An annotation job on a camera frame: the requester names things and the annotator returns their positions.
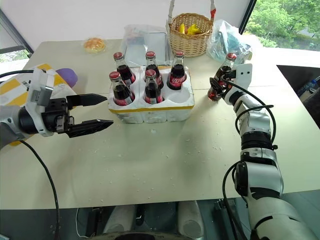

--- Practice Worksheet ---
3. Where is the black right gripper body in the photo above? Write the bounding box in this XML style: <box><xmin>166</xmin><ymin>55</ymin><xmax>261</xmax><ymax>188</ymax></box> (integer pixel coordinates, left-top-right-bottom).
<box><xmin>220</xmin><ymin>69</ymin><xmax>237</xmax><ymax>88</ymax></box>

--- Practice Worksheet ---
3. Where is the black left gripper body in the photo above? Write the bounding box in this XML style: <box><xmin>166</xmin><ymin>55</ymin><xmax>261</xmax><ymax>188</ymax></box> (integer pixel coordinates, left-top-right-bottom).
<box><xmin>41</xmin><ymin>97</ymin><xmax>75</xmax><ymax>135</ymax></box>

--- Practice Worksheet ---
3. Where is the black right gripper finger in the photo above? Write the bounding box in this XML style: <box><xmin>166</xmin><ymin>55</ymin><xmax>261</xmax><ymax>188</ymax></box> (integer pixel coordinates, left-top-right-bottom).
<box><xmin>209</xmin><ymin>76</ymin><xmax>226</xmax><ymax>92</ymax></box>
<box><xmin>214</xmin><ymin>86</ymin><xmax>230</xmax><ymax>102</ymax></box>

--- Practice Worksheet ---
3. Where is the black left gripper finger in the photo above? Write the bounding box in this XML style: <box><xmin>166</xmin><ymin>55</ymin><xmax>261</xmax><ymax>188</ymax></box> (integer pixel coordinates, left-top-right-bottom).
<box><xmin>66</xmin><ymin>119</ymin><xmax>115</xmax><ymax>139</ymax></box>
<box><xmin>65</xmin><ymin>93</ymin><xmax>109</xmax><ymax>110</ymax></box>

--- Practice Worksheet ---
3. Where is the glass cola bottle red cap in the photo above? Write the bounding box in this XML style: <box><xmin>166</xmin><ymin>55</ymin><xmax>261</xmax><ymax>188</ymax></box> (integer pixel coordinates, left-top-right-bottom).
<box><xmin>207</xmin><ymin>52</ymin><xmax>238</xmax><ymax>102</ymax></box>
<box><xmin>145</xmin><ymin>50</ymin><xmax>165</xmax><ymax>89</ymax></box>
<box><xmin>143</xmin><ymin>69</ymin><xmax>165</xmax><ymax>106</ymax></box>
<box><xmin>166</xmin><ymin>50</ymin><xmax>189</xmax><ymax>92</ymax></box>
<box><xmin>113</xmin><ymin>51</ymin><xmax>137</xmax><ymax>87</ymax></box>
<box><xmin>108</xmin><ymin>71</ymin><xmax>136</xmax><ymax>106</ymax></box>

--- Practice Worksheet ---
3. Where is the white box with yellow tape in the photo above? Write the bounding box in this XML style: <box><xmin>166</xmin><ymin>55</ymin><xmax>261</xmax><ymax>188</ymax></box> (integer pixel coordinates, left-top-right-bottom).
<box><xmin>0</xmin><ymin>63</ymin><xmax>79</xmax><ymax>147</ymax></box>

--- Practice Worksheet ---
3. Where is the white foam bottle crate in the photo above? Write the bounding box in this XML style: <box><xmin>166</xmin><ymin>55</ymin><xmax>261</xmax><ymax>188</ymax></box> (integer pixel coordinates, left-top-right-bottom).
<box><xmin>107</xmin><ymin>64</ymin><xmax>196</xmax><ymax>125</ymax></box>

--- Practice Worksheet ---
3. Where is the purple rounded object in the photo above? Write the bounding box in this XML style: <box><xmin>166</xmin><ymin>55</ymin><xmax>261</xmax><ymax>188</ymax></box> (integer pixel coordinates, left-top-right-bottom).
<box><xmin>55</xmin><ymin>67</ymin><xmax>79</xmax><ymax>89</ymax></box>

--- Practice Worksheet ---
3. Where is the clear plastic bag with items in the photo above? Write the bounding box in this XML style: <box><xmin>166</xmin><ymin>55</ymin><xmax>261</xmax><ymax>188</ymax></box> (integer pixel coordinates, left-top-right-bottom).
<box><xmin>206</xmin><ymin>19</ymin><xmax>254</xmax><ymax>67</ymax></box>

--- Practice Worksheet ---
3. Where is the bread bun in plastic wrap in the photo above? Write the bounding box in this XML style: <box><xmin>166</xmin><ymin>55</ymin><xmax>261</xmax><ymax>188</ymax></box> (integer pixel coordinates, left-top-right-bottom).
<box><xmin>82</xmin><ymin>36</ymin><xmax>107</xmax><ymax>54</ymax></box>

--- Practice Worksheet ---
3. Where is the yellow fruit in basket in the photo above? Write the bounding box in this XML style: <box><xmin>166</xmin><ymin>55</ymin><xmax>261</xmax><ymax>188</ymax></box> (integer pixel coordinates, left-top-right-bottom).
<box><xmin>175</xmin><ymin>23</ymin><xmax>202</xmax><ymax>35</ymax></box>

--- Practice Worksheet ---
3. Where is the clear bag with metal tin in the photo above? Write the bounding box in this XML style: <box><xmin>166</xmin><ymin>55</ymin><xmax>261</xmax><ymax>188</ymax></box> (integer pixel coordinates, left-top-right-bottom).
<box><xmin>120</xmin><ymin>23</ymin><xmax>174</xmax><ymax>69</ymax></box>

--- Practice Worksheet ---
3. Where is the blue labelled plastic bottle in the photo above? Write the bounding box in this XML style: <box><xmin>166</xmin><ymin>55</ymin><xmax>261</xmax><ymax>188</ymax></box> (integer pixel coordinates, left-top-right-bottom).
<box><xmin>296</xmin><ymin>75</ymin><xmax>320</xmax><ymax>98</ymax></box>

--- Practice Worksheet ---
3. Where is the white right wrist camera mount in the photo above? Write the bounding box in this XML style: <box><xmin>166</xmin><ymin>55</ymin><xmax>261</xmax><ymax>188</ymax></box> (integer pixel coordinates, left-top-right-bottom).
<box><xmin>233</xmin><ymin>63</ymin><xmax>253</xmax><ymax>89</ymax></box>

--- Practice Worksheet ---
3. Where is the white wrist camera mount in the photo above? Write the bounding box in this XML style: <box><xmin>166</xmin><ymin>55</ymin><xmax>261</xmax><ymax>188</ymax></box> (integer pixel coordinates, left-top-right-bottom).
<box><xmin>233</xmin><ymin>63</ymin><xmax>253</xmax><ymax>89</ymax></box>
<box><xmin>24</xmin><ymin>68</ymin><xmax>55</xmax><ymax>138</ymax></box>

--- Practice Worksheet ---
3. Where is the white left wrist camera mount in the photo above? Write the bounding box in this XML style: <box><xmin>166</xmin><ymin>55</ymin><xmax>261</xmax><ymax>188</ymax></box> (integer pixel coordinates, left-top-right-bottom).
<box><xmin>24</xmin><ymin>68</ymin><xmax>55</xmax><ymax>138</ymax></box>

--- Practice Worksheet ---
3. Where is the wicker basket with handle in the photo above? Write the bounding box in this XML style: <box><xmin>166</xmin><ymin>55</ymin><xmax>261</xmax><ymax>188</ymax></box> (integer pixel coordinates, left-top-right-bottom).
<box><xmin>165</xmin><ymin>0</ymin><xmax>217</xmax><ymax>59</ymax></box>

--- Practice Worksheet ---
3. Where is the black window frame post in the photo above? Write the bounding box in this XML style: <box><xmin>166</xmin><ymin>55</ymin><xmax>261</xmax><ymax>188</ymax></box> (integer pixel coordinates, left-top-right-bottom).
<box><xmin>238</xmin><ymin>0</ymin><xmax>258</xmax><ymax>35</ymax></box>

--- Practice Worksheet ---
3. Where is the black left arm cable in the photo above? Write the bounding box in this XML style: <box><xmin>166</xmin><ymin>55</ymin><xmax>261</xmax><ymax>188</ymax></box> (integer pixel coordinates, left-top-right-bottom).
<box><xmin>0</xmin><ymin>69</ymin><xmax>61</xmax><ymax>240</ymax></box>

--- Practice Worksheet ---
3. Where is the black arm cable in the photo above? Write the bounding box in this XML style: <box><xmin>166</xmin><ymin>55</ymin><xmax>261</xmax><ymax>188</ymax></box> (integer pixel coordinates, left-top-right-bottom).
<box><xmin>221</xmin><ymin>81</ymin><xmax>279</xmax><ymax>240</ymax></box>
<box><xmin>0</xmin><ymin>69</ymin><xmax>61</xmax><ymax>240</ymax></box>

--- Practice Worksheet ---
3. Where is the dark slanted window frame bar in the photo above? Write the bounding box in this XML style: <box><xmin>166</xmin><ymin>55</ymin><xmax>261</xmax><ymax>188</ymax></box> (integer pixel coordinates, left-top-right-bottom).
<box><xmin>0</xmin><ymin>6</ymin><xmax>35</xmax><ymax>60</ymax></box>

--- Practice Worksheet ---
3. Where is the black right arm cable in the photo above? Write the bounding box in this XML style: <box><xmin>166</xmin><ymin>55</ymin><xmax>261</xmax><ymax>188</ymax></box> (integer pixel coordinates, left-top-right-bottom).
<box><xmin>221</xmin><ymin>81</ymin><xmax>279</xmax><ymax>240</ymax></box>

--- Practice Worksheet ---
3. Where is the thin white cable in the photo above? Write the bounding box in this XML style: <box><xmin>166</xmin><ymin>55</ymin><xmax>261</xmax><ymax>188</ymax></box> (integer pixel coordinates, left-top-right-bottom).
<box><xmin>74</xmin><ymin>206</ymin><xmax>85</xmax><ymax>239</ymax></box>

